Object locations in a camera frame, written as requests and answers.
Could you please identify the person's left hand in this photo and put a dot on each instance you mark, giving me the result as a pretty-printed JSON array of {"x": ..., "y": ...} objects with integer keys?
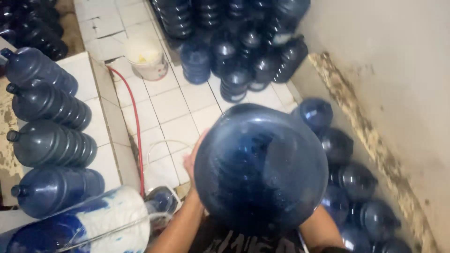
[{"x": 189, "y": 165}]

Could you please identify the person's left fingers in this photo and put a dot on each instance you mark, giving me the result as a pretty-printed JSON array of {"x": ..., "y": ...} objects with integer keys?
[{"x": 200, "y": 140}]

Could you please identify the heap of stacked blue jugs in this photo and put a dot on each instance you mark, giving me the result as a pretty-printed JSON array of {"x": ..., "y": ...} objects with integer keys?
[{"x": 232, "y": 52}]

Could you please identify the dark blue water jug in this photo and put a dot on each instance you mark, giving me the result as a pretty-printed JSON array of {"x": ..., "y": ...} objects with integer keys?
[
  {"x": 45, "y": 103},
  {"x": 49, "y": 144},
  {"x": 52, "y": 191},
  {"x": 35, "y": 68}
]

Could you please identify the row of blue jugs along wall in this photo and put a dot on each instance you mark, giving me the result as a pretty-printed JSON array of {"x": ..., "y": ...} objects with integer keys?
[{"x": 357, "y": 182}]

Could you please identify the dark heap of jugs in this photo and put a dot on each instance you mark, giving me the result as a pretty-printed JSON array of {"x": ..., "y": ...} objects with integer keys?
[{"x": 35, "y": 28}]

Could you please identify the white plastic bucket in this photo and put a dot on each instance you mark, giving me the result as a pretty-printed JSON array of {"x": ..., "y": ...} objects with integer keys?
[{"x": 147, "y": 59}]

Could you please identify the large translucent blue water jug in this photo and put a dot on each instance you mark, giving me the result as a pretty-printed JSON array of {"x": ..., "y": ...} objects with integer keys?
[{"x": 260, "y": 168}]

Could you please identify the white-labelled blue water jug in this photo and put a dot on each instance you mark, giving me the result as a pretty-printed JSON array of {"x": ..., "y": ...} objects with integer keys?
[{"x": 105, "y": 218}]

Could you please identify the person's black printed shirt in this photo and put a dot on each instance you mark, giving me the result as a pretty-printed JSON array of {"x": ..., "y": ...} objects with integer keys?
[{"x": 225, "y": 242}]

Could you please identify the white-rimmed blue container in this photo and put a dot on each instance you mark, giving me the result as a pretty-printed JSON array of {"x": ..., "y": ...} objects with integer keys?
[{"x": 162, "y": 201}]

